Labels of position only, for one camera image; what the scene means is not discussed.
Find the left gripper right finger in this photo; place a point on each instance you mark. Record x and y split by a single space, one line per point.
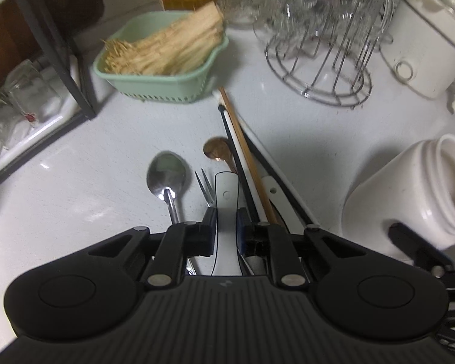
279 250

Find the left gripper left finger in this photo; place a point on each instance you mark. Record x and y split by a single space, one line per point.
180 243

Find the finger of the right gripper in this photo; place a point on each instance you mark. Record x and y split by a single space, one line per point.
423 254

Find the white ceramic soup spoon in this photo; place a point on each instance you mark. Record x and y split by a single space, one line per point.
227 193

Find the small metal fork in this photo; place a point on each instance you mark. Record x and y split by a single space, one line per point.
206 188

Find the silver metal spoon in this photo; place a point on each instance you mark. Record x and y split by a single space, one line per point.
165 178

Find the white ceramic jar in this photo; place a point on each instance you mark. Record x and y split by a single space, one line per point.
417 189

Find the copper brown spoon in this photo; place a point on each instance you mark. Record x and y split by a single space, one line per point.
217 148

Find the black chopstick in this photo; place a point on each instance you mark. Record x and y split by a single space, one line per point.
237 166

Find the white chopstick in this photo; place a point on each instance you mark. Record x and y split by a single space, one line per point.
243 163

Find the green plastic basket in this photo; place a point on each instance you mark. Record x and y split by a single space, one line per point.
184 88

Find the black dish drying rack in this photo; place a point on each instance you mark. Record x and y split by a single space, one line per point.
81 104

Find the white electric cooking pot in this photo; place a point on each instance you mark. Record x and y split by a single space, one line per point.
421 48

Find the wire glass rack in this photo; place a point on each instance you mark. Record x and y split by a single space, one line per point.
321 48

